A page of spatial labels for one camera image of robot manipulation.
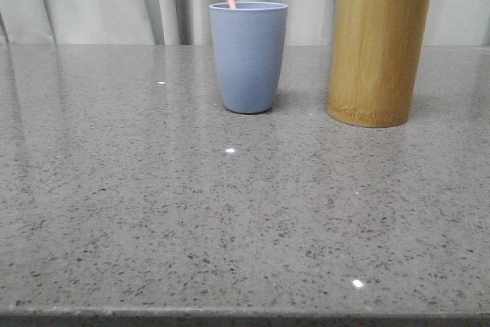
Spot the blue plastic cup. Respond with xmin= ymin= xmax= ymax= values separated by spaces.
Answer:
xmin=209 ymin=2 xmax=289 ymax=114

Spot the bamboo cylinder holder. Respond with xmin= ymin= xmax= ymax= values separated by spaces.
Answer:
xmin=327 ymin=0 xmax=430 ymax=128

